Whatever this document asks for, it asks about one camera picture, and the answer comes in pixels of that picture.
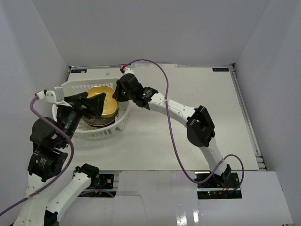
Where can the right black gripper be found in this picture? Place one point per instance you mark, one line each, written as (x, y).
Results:
(117, 95)

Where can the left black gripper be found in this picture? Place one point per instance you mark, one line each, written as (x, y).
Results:
(76, 101)

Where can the yellow square panda plate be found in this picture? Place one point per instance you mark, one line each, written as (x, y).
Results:
(111, 105)

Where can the grey reindeer plate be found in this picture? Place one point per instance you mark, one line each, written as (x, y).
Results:
(98, 121)

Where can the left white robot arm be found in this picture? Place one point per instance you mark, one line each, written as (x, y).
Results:
(52, 154)

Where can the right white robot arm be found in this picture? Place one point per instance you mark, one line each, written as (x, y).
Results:
(197, 121)

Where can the white plastic dish bin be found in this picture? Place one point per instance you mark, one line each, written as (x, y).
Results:
(88, 132)

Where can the papers at back edge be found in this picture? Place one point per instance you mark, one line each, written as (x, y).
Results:
(151, 65)

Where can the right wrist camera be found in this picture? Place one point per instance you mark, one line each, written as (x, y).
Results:
(126, 70)

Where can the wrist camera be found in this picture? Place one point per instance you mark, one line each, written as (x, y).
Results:
(53, 95)
(126, 70)

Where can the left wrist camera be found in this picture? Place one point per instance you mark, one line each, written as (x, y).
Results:
(53, 95)

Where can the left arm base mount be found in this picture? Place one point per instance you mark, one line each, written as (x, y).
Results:
(104, 188)

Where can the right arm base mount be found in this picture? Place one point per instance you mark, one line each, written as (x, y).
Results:
(210, 190)

